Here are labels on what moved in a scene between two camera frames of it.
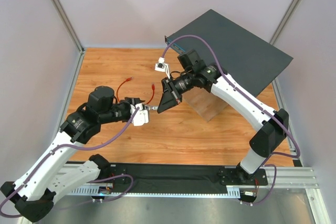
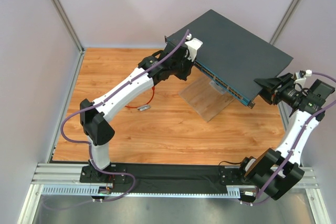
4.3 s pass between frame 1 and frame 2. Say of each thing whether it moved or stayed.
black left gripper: moved
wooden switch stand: stayed
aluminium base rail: stayed
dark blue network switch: stayed
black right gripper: moved
